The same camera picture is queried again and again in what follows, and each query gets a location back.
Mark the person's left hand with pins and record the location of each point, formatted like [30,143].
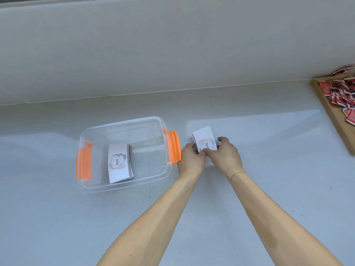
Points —
[190,162]

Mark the person's right hand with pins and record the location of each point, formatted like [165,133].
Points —
[226,158]

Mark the person's left thumb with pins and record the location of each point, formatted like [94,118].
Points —
[192,146]

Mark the person's right thumb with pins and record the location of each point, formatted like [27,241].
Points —
[212,152]

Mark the stack of white printed cards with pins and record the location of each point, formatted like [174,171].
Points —
[204,140]

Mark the person's right forearm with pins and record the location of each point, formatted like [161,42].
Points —
[280,224]

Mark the person's left forearm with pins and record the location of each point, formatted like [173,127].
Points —
[144,224]

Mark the clear plastic storage box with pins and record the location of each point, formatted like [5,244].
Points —
[125,154]

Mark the pile of white printed cards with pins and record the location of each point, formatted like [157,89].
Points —
[119,163]

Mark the wooden tray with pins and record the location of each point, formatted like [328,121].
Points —
[335,116]

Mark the heap of red packets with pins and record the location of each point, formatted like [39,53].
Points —
[343,91]

